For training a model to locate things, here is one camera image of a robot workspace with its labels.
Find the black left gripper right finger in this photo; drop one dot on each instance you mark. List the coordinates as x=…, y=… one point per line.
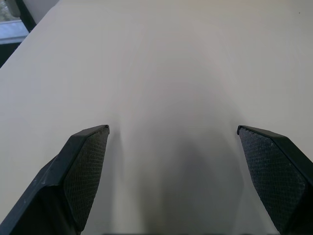
x=276, y=176

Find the grey metal window ledge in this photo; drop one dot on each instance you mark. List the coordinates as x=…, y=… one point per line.
x=11, y=31

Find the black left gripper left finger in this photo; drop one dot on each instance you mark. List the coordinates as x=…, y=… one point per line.
x=61, y=181

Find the black metal frame post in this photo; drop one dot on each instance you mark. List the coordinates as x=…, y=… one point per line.
x=26, y=15

